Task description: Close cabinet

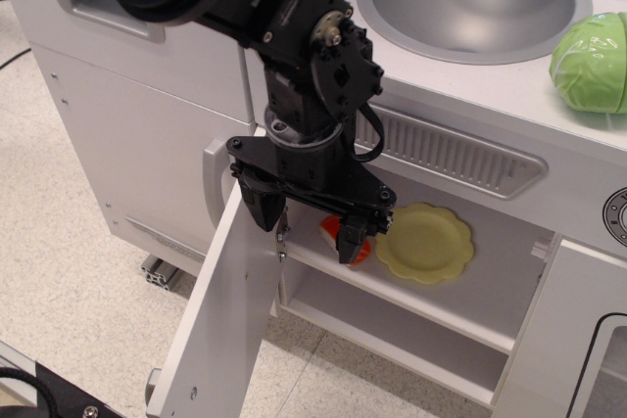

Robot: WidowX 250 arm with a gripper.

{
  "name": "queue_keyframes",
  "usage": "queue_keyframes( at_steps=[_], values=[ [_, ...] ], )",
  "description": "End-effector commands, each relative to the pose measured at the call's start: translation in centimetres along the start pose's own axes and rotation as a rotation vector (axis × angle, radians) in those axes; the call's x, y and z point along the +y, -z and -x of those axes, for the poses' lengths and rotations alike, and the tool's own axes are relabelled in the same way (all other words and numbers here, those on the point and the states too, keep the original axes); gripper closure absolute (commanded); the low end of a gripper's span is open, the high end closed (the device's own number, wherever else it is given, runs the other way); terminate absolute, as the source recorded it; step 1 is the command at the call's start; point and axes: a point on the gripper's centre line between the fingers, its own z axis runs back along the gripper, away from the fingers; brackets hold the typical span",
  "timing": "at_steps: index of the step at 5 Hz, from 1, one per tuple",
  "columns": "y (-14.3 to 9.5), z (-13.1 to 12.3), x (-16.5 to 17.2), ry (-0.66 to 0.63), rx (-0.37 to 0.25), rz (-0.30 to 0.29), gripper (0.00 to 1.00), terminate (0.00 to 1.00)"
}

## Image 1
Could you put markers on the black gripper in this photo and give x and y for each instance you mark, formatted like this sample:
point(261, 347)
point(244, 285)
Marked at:
point(325, 178)

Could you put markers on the grey vent panel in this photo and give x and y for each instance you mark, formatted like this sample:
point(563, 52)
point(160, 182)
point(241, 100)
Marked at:
point(489, 167)

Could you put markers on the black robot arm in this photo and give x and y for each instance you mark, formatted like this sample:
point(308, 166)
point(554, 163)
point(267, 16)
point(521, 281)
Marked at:
point(320, 77)

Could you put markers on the silver sink bowl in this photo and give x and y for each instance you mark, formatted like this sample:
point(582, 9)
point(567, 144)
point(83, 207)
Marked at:
point(475, 32)

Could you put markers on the white toy kitchen unit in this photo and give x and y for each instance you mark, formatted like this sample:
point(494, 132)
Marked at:
point(535, 324)

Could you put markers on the orange white toy food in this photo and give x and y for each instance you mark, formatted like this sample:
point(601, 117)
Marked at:
point(329, 229)

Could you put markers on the grey fridge door handle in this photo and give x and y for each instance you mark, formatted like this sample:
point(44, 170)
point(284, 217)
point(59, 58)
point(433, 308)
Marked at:
point(216, 163)

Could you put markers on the green toy cabbage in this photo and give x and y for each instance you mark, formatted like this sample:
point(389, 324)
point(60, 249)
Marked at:
point(588, 65)

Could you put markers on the aluminium extrusion foot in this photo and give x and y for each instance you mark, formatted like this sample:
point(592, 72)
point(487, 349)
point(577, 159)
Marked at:
point(160, 273)

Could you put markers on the white cabinet door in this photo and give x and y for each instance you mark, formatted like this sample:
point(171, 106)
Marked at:
point(210, 362)

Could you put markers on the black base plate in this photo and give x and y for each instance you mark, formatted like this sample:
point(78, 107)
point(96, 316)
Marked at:
point(40, 392)

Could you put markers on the black oven dial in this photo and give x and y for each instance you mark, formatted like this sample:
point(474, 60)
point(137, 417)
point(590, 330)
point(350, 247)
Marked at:
point(614, 216)

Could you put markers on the yellow scalloped toy plate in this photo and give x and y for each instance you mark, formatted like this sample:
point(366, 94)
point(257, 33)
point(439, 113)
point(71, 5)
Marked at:
point(425, 244)

